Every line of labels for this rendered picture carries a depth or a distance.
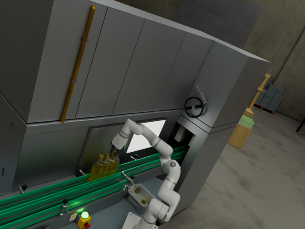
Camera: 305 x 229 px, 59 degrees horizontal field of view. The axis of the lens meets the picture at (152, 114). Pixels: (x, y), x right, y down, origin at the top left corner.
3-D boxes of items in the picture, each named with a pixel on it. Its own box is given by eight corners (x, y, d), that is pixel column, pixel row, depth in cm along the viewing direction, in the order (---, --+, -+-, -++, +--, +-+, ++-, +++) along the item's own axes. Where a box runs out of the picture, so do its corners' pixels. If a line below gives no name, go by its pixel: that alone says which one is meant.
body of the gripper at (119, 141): (116, 130, 198) (109, 142, 200) (125, 137, 193) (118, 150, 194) (122, 131, 204) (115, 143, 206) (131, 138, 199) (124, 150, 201)
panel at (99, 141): (152, 145, 272) (164, 116, 259) (154, 146, 270) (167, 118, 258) (77, 164, 202) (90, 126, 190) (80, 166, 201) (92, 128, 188)
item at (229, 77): (207, 116, 336) (241, 49, 303) (232, 132, 317) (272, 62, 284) (176, 121, 282) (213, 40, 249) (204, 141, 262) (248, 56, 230)
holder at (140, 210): (132, 186, 239) (135, 180, 237) (153, 207, 225) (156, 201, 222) (118, 192, 226) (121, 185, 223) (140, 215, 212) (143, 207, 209)
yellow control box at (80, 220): (82, 218, 188) (86, 211, 186) (89, 226, 185) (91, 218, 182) (74, 222, 183) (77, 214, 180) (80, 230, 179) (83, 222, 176)
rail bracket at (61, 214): (62, 213, 170) (67, 197, 166) (68, 221, 167) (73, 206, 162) (56, 215, 167) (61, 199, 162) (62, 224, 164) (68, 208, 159)
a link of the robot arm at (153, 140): (153, 149, 192) (130, 131, 193) (155, 146, 205) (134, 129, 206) (160, 140, 190) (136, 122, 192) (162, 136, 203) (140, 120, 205)
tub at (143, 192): (136, 190, 237) (140, 182, 233) (154, 207, 225) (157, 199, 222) (122, 196, 223) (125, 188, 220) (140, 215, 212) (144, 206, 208)
